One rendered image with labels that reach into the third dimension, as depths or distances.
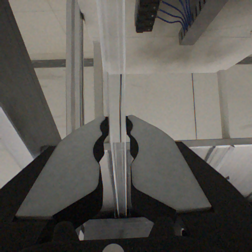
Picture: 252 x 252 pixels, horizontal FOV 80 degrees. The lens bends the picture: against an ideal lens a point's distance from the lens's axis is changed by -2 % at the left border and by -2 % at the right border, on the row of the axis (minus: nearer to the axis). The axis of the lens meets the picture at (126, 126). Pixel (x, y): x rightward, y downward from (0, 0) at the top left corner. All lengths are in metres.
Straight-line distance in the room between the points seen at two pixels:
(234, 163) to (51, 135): 0.22
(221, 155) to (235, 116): 2.14
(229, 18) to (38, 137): 0.61
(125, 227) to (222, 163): 0.17
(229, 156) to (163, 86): 1.84
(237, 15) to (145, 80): 1.47
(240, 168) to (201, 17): 0.40
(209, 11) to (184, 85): 1.63
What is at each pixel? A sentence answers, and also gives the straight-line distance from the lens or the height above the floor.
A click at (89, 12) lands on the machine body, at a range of 0.54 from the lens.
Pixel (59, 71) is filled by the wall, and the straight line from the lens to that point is 2.15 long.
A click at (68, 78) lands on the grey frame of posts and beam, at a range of 0.45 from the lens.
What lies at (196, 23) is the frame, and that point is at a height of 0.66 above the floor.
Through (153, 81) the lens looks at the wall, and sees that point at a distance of 2.01.
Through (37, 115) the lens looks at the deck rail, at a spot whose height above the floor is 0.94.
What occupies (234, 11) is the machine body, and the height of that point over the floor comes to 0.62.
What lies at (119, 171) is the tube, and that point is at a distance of 0.17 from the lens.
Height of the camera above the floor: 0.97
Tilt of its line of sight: 4 degrees down
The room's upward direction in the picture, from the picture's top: 178 degrees clockwise
